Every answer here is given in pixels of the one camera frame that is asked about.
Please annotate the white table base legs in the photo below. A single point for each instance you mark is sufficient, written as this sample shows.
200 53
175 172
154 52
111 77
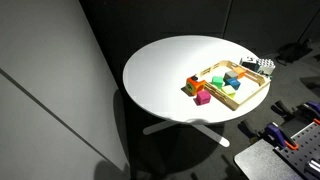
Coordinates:
213 135

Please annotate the silver aluminium extrusion bar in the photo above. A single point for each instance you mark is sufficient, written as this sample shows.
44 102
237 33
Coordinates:
313 167

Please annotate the black and white patterned cube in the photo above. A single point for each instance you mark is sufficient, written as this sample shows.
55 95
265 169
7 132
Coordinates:
265 66

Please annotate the orange toy block with number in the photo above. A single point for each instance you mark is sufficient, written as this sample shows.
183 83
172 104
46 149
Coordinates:
194 85

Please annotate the grey toy block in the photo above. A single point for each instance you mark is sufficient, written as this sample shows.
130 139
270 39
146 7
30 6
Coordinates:
230 75

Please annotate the green toy block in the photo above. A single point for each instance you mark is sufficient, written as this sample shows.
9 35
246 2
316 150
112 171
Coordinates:
217 80

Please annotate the dark tripod base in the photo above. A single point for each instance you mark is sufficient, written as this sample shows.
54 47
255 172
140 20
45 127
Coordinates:
293 51

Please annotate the black perforated breadboard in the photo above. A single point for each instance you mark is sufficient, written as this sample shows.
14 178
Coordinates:
305 146

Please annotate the light wooden tray box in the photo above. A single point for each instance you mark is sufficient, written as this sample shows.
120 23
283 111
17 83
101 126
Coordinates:
249 89

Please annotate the small plain orange block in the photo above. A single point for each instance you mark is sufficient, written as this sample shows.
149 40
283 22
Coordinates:
239 72

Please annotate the magenta toy block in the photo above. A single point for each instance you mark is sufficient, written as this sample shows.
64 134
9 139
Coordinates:
203 97

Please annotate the lime yellow toy block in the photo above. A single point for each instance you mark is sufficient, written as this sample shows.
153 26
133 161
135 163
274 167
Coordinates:
228 90

